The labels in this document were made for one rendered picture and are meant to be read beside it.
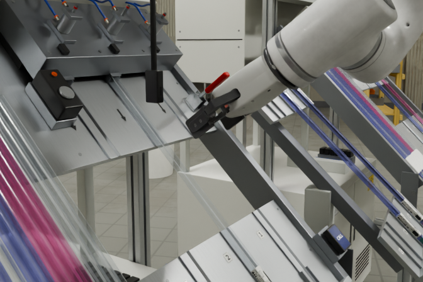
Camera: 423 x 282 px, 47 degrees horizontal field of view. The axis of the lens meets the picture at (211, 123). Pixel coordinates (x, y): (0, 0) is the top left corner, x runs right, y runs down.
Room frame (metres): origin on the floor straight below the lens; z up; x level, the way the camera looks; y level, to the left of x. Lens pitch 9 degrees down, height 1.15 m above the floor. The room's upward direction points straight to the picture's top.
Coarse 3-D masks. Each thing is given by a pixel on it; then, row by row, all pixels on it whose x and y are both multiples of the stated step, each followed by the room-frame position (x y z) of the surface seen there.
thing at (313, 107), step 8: (304, 96) 1.23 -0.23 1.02; (312, 104) 1.23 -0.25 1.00; (320, 112) 1.22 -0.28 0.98; (328, 120) 1.21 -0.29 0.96; (336, 128) 1.21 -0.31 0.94; (344, 144) 1.19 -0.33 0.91; (352, 152) 1.18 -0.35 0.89; (360, 152) 1.19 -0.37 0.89; (360, 160) 1.17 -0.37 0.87; (368, 168) 1.16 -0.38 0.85; (376, 176) 1.16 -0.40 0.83; (384, 184) 1.15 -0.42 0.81; (392, 192) 1.14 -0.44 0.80; (400, 200) 1.13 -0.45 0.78
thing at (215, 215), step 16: (112, 80) 0.88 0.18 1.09; (128, 96) 0.86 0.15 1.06; (160, 144) 0.82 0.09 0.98; (176, 160) 0.81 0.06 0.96; (192, 176) 0.80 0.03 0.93; (192, 192) 0.78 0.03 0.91; (208, 208) 0.76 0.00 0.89; (224, 224) 0.75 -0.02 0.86; (240, 240) 0.75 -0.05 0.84; (240, 256) 0.73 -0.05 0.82
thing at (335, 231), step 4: (332, 228) 0.88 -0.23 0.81; (336, 228) 0.89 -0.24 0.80; (332, 232) 0.87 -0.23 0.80; (336, 232) 0.88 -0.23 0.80; (340, 232) 0.88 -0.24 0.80; (336, 236) 0.87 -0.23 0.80; (340, 236) 0.87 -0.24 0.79; (340, 240) 0.86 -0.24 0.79; (344, 240) 0.87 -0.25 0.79; (340, 244) 0.85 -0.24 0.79; (344, 244) 0.86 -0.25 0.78; (348, 244) 0.87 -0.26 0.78; (344, 248) 0.85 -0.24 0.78
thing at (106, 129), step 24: (0, 48) 0.77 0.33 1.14; (0, 72) 0.73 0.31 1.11; (24, 72) 0.76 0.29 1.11; (168, 72) 1.04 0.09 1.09; (24, 96) 0.72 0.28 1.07; (96, 96) 0.83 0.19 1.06; (120, 96) 0.87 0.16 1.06; (144, 96) 0.92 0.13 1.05; (168, 96) 0.97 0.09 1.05; (24, 120) 0.68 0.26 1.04; (96, 120) 0.78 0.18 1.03; (120, 120) 0.82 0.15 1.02; (168, 120) 0.90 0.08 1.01; (48, 144) 0.68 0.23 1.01; (72, 144) 0.70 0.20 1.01; (96, 144) 0.73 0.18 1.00; (120, 144) 0.77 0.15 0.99; (144, 144) 0.81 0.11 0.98; (168, 144) 0.86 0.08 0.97; (72, 168) 0.67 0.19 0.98
